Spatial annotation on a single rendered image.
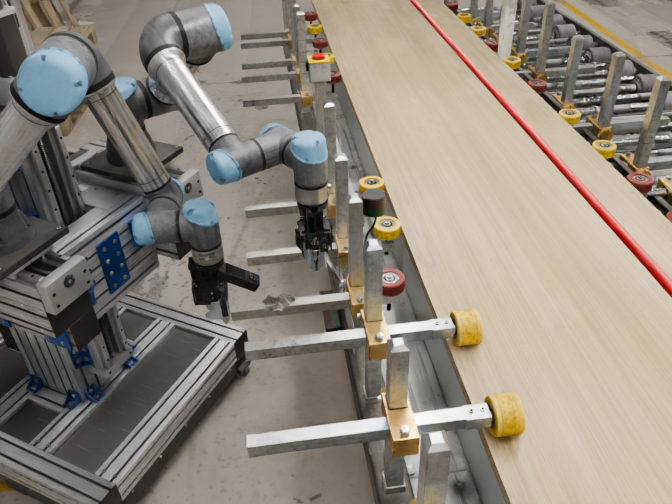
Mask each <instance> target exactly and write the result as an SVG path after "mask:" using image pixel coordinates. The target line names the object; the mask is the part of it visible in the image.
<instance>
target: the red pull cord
mask: <svg viewBox="0 0 672 504"><path fill-rule="evenodd" d="M409 1H410V2H411V3H412V4H413V5H414V6H415V8H416V9H417V10H418V11H419V12H420V13H421V14H422V15H423V17H424V18H425V19H426V20H427V21H428V22H429V23H430V25H431V26H432V27H433V28H434V29H435V30H436V31H437V32H438V34H439V35H440V36H441V37H442V38H443V39H444V40H445V42H446V43H447V44H448V45H449V46H450V47H451V48H452V49H453V51H454V52H455V53H456V54H457V55H458V56H459V57H460V59H461V60H462V61H463V62H464V63H465V64H466V65H467V66H468V68H469V69H470V70H471V71H472V72H473V73H474V74H475V76H476V77H477V78H478V79H479V80H480V81H481V82H482V84H483V85H484V86H485V87H486V88H487V89H488V90H489V91H490V93H491V94H492V95H493V96H494V97H495V98H496V99H497V101H498V102H499V103H500V104H501V105H502V106H503V107H504V108H505V110H506V111H507V112H508V113H509V114H510V115H511V116H512V118H513V119H514V120H515V121H516V122H517V123H518V124H519V125H520V127H521V128H522V129H523V130H524V131H525V132H526V133H527V135H528V136H529V137H530V138H531V139H532V140H533V141H534V142H535V144H536V145H537V146H538V147H539V148H540V149H541V150H542V152H543V153H544V154H545V155H546V156H547V157H548V158H549V159H550V161H551V162H552V163H553V164H554V165H555V166H556V167H557V169H558V170H559V171H560V172H561V173H562V174H563V175H564V176H565V178H566V179H567V180H568V181H569V182H570V183H571V184H572V186H573V187H574V188H575V189H576V190H577V191H578V192H579V194H580V195H581V196H582V197H583V198H584V199H585V200H586V201H587V203H588V204H589V205H590V206H591V207H592V208H593V209H594V211H595V212H596V213H597V214H598V215H599V216H600V217H601V218H602V220H603V221H604V222H605V223H606V224H607V225H608V226H609V228H610V229H611V230H612V231H613V232H614V233H615V234H616V235H617V237H618V238H619V239H620V240H621V241H622V242H623V243H624V245H625V246H626V247H627V248H628V249H629V250H630V251H631V252H632V254H633V255H634V256H635V257H636V258H637V259H638V260H639V262H640V263H641V264H642V265H643V266H644V267H645V268H646V269H647V271H648V272H649V273H650V274H651V275H652V276H653V277H654V279H655V280H656V281H657V282H658V283H659V284H660V285H661V287H662V288H663V289H664V290H665V291H666V292H667V293H668V294H669V296H670V297H671V298H672V280H671V279H670V278H669V276H668V275H667V274H666V273H665V272H664V271H663V270H662V269H661V268H660V267H659V265H658V264H657V263H656V262H655V261H654V260H653V259H652V258H651V257H650V256H649V255H648V253H647V252H646V251H645V250H644V249H643V248H642V247H641V246H640V245H639V244H638V243H637V241H636V240H635V239H634V238H633V237H632V236H631V235H630V234H629V233H628V232H627V231H626V229H625V228H624V227H623V226H622V225H621V224H620V223H619V222H618V221H617V220H616V218H615V217H614V216H613V215H612V214H611V213H610V212H609V211H608V210H607V209H606V208H605V206H604V205H603V204H602V203H601V202H600V201H599V200H598V199H597V198H596V197H595V196H594V194H593V193H592V192H591V191H590V190H589V189H588V188H587V187H586V186H585V185H584V184H583V182H582V181H581V180H580V179H579V178H578V177H577V176H576V175H575V174H574V173H573V172H572V170H571V169H570V168H569V167H568V166H567V165H566V164H565V163H564V162H563V161H562V159H561V158H560V157H559V156H558V155H557V154H556V153H555V152H554V151H553V150H552V149H551V147H550V146H549V145H548V144H547V143H546V142H545V141H544V140H543V139H542V138H541V137H540V135H539V134H538V133H537V132H536V131H535V130H534V129H533V128H532V127H531V126H530V125H529V123H528V122H527V121H526V120H525V119H524V118H523V117H522V116H521V115H520V114H519V113H518V111H517V110H516V109H515V108H514V107H513V106H512V105H511V104H510V103H509V102H508V100H507V99H506V98H505V97H504V96H503V95H502V94H501V93H500V92H499V91H498V90H497V88H496V87H495V86H494V85H493V84H492V83H491V82H490V81H489V80H488V79H487V78H486V76H485V75H484V74H483V73H482V72H481V71H480V70H479V69H478V68H477V67H476V66H475V64H474V63H473V62H472V61H471V60H470V59H469V58H468V57H467V56H466V55H465V53H464V52H463V51H462V50H461V49H460V48H459V47H458V46H457V45H456V44H455V43H454V41H453V40H452V39H451V38H450V37H449V36H448V35H447V34H446V33H445V32H444V31H443V29H442V28H441V27H440V26H439V25H438V24H437V23H436V22H435V21H434V20H433V19H432V17H431V16H430V15H429V14H428V13H427V12H426V11H425V10H424V9H423V8H422V7H421V5H420V4H419V3H418V2H417V1H416V0H409Z"/></svg>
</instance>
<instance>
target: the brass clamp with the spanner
mask: <svg viewBox="0 0 672 504"><path fill-rule="evenodd" d="M345 280H346V292H348V293H349V297H350V311H351V315H352V319H358V318H357V314H359V311H360V309H361V307H362V306H364V302H362V303H359V302H357V297H358V296H359V295H363V296H364V285H363V286H354V287H351V286H350V282H349V274H348V275H347V276H346V278H345Z"/></svg>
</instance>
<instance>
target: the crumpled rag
mask: <svg viewBox="0 0 672 504"><path fill-rule="evenodd" d="M294 302H295V297H294V296H293V295H292V294H291V295H286V294H284V293H282V294H280V295H279V296H273V295H268V296H266V297H265V298H264V299H263V300H262V304H265V305H267V306H266V307H265V308H264V310H266V311H272V312H274V311H276V310H281V311H282V309H283V308H284V307H288V306H290V305H291V304H292V303H294Z"/></svg>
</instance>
